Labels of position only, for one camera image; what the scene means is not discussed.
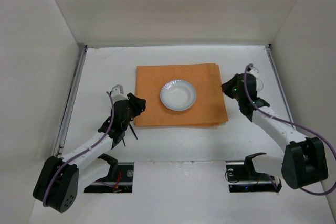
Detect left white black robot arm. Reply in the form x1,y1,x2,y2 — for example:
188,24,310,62
33,91,146,213

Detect orange cloth napkin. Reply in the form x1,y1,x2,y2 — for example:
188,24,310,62
135,63,228,127

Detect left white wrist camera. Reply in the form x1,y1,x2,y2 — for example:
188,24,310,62
110,84,127,103

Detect black plastic knife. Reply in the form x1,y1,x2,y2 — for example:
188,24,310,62
129,123,138,140

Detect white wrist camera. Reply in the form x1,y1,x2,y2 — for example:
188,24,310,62
110,84,127,103
247,67,260,80

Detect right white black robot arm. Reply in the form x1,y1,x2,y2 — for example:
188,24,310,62
221,73,329,189

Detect clear plastic plate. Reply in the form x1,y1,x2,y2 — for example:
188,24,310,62
160,80,197,112

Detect clear plastic cup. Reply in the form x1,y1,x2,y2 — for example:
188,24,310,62
256,77,264,93

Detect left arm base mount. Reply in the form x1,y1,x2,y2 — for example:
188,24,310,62
83,154,134,194

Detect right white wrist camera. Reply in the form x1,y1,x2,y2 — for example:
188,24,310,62
247,67,260,80

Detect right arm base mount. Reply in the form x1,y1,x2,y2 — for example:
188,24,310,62
225,152,282,193

